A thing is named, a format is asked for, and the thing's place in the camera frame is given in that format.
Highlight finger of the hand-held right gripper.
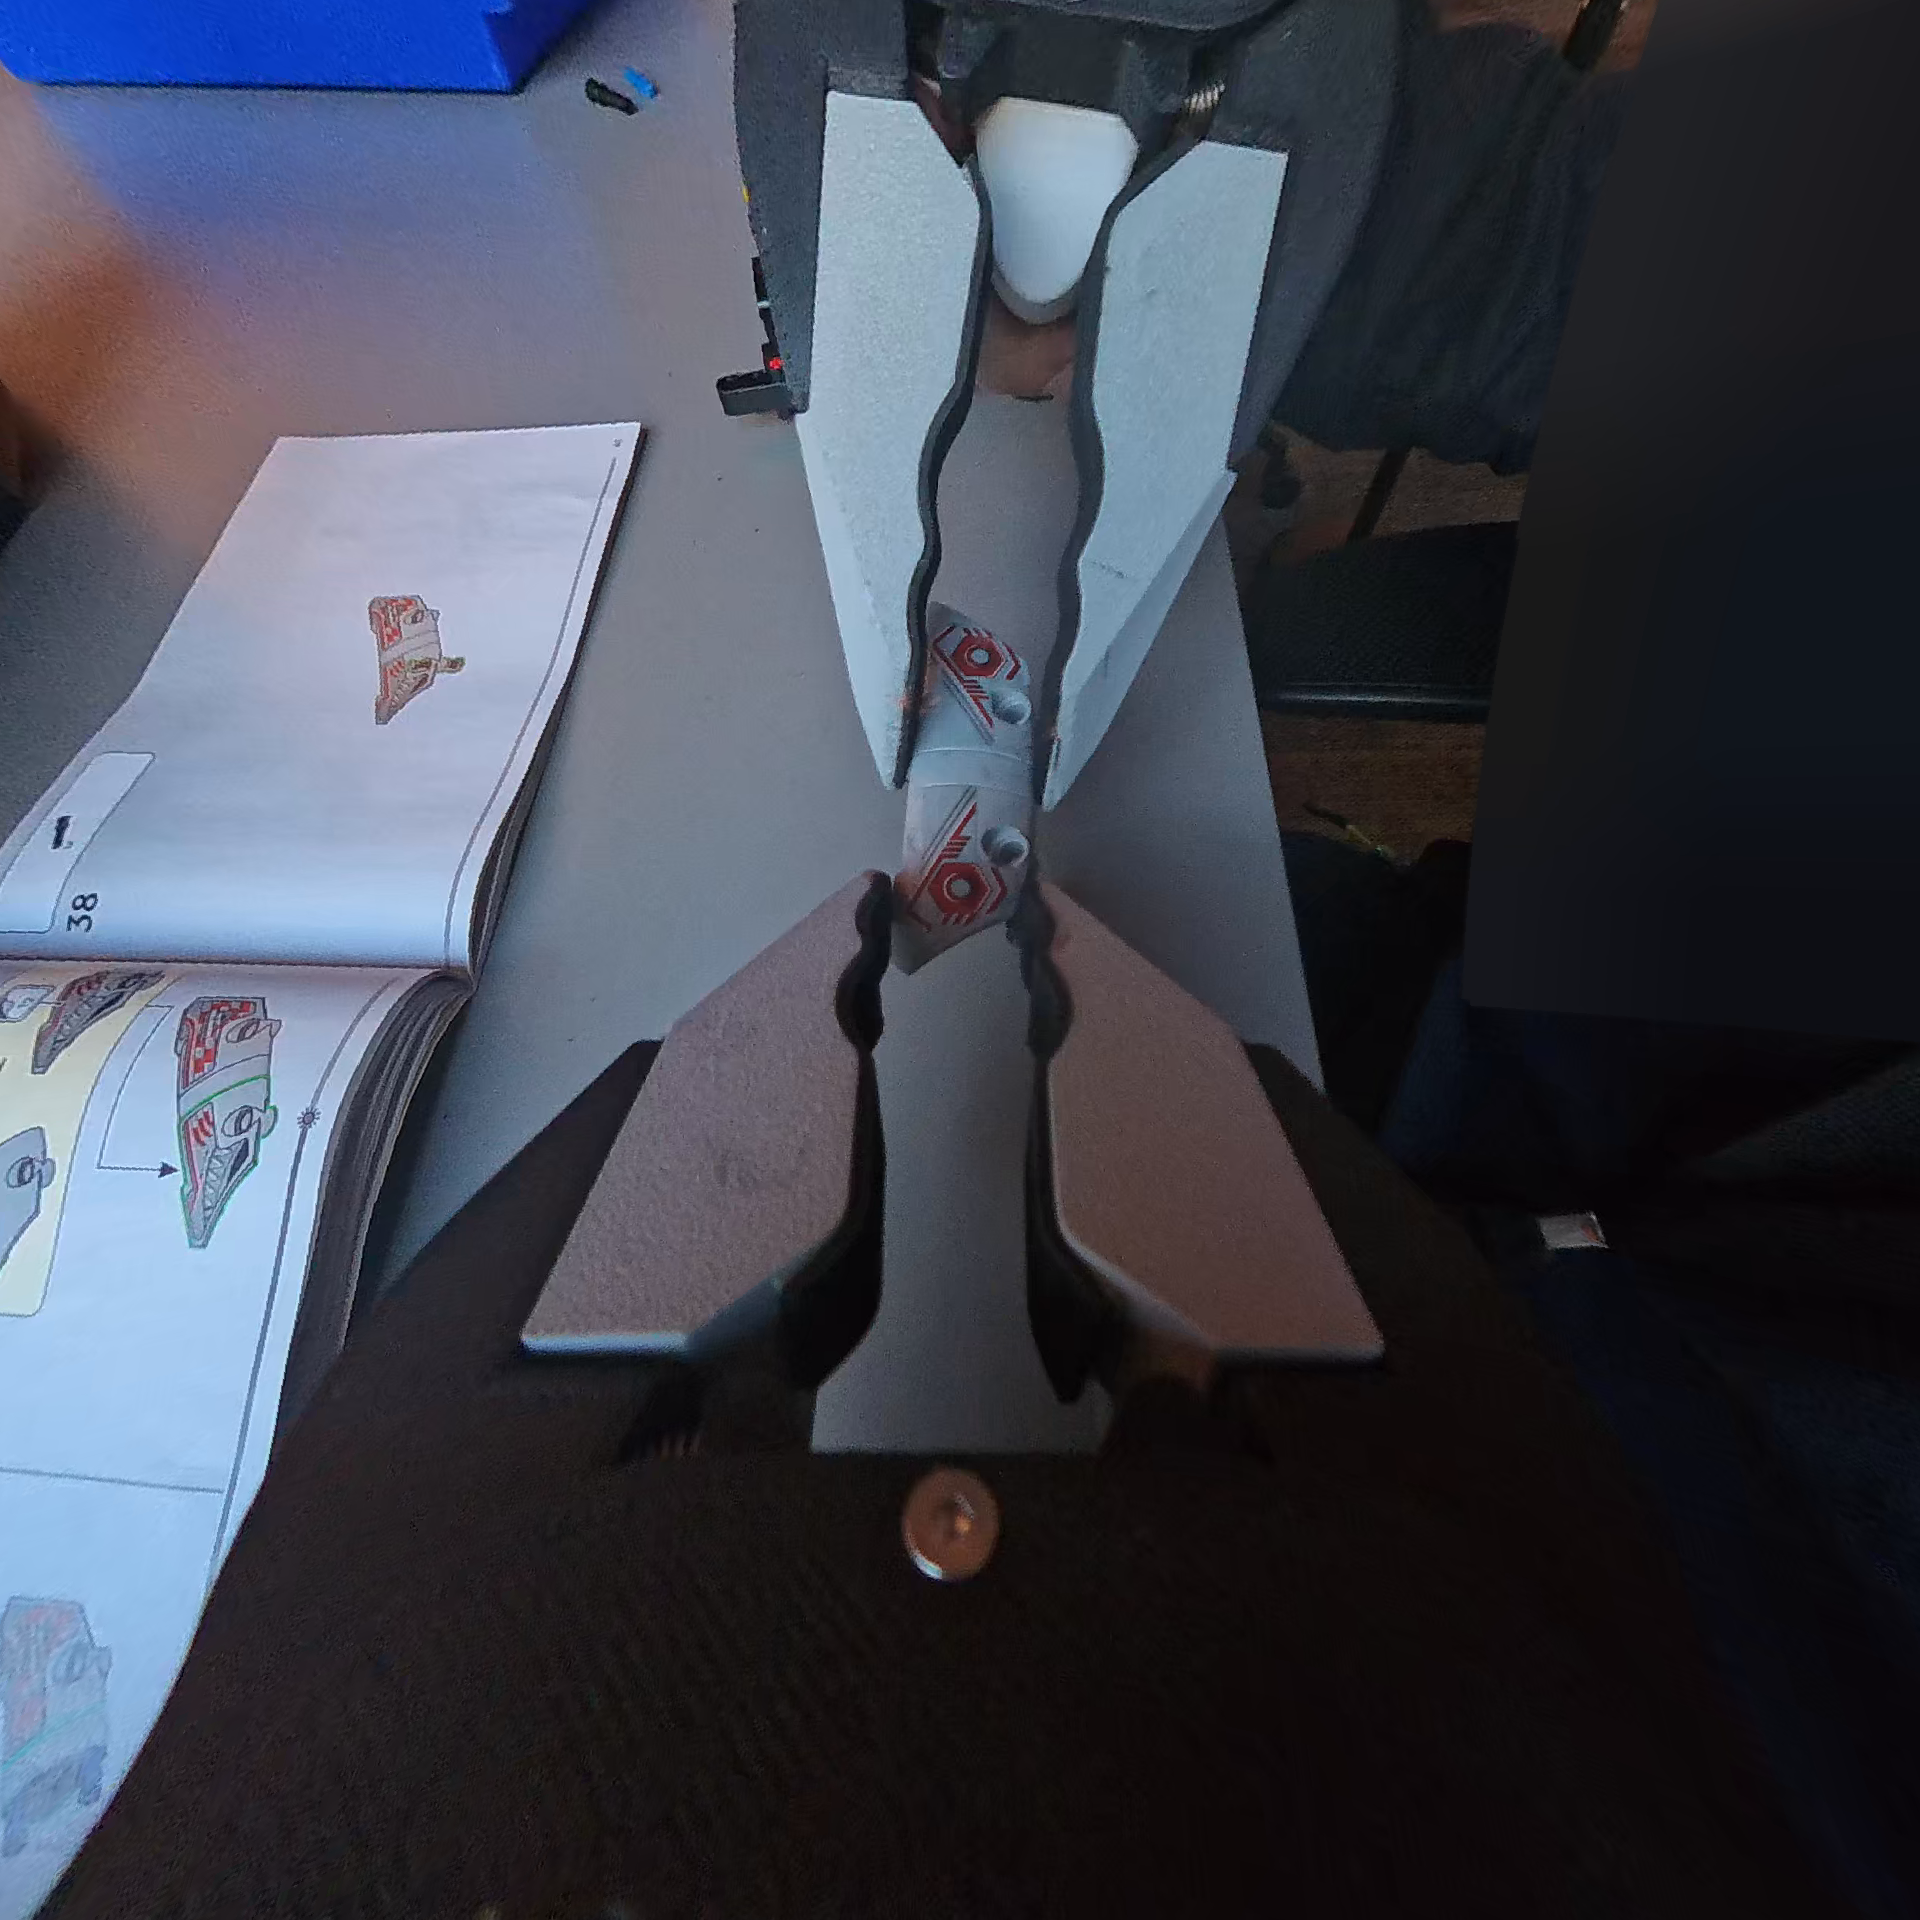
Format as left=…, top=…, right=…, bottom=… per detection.
left=803, top=66, right=995, bottom=793
left=1032, top=133, right=1300, bottom=817

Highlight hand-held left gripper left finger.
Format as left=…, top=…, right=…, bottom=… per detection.
left=520, top=867, right=895, bottom=1394

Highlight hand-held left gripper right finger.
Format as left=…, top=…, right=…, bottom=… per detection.
left=1009, top=873, right=1387, bottom=1407

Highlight grey lego assembly red stickers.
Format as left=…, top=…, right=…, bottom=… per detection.
left=892, top=599, right=1041, bottom=977

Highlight black lego part red dots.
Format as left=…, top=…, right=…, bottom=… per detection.
left=719, top=164, right=800, bottom=423

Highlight lego instruction booklet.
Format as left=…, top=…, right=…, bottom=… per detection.
left=0, top=421, right=647, bottom=1920

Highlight black mesh chair seat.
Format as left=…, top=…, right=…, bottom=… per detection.
left=1258, top=526, right=1518, bottom=714

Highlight dark cabinet panel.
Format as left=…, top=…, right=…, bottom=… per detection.
left=1463, top=0, right=1920, bottom=1022

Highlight blue box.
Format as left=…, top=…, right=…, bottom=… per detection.
left=0, top=0, right=560, bottom=97

